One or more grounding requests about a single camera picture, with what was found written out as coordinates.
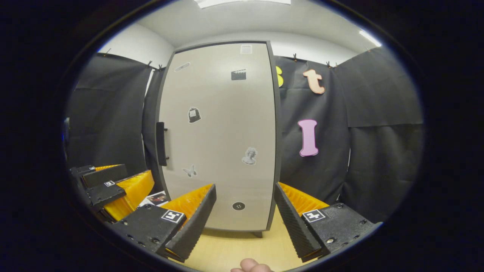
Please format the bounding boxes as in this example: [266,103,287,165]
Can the white portrait cover book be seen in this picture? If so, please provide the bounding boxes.
[138,191,170,207]

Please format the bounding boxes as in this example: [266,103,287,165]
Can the beige cabinet door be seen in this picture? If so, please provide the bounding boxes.
[156,40,282,232]

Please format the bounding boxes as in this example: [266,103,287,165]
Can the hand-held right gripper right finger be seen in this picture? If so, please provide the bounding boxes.
[273,181,375,264]

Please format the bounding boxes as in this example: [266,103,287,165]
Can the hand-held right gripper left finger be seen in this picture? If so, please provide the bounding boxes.
[113,183,218,263]

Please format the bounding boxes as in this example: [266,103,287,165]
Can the black backdrop cloth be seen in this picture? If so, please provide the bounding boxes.
[64,45,424,223]

